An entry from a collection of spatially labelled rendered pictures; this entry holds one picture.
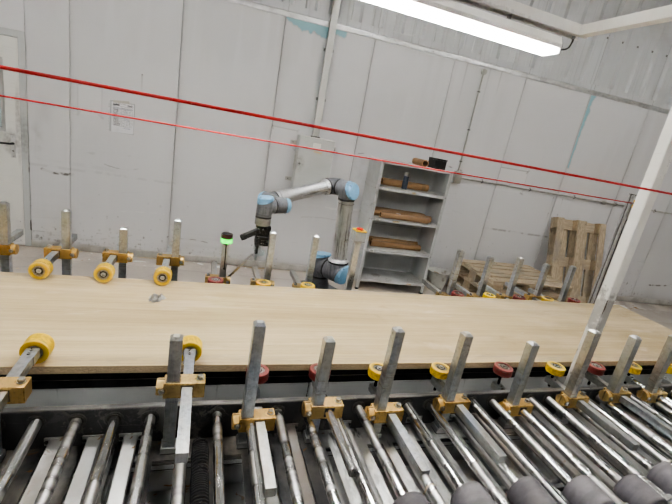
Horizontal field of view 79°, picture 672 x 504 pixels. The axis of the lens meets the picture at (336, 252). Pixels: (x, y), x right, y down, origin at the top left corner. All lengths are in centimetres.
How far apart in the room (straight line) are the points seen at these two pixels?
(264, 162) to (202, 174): 70
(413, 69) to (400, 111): 48
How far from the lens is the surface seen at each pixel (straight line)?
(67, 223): 234
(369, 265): 535
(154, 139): 488
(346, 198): 274
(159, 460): 147
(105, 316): 184
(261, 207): 230
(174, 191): 492
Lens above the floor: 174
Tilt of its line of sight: 16 degrees down
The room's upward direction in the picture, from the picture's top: 11 degrees clockwise
